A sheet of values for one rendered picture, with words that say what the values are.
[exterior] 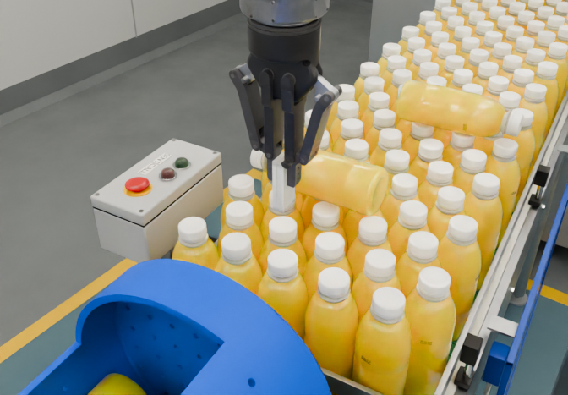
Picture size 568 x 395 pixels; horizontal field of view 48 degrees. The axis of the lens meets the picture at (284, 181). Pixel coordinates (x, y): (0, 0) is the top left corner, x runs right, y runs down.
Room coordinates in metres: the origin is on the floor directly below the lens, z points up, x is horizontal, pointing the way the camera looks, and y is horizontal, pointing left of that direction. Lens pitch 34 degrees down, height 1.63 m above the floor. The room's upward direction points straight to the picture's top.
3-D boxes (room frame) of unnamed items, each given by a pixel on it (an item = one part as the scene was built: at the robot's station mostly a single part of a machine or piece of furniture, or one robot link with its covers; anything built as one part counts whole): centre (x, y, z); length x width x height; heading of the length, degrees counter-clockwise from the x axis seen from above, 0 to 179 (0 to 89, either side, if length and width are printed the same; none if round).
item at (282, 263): (0.62, 0.00, 1.09); 0.04 x 0.04 x 0.02
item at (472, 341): (0.59, -0.26, 0.94); 0.03 x 0.02 x 0.08; 151
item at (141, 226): (0.83, 0.20, 1.05); 0.20 x 0.10 x 0.10; 151
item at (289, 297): (0.62, 0.00, 0.99); 0.07 x 0.07 x 0.19
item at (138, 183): (0.78, 0.22, 1.11); 0.04 x 0.04 x 0.01
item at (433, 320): (0.59, -0.19, 0.99); 0.07 x 0.07 x 0.19
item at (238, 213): (0.73, 0.06, 1.09); 0.04 x 0.04 x 0.02
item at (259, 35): (0.62, 0.00, 1.38); 0.08 x 0.07 x 0.09; 60
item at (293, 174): (0.61, -0.02, 1.25); 0.03 x 0.01 x 0.05; 60
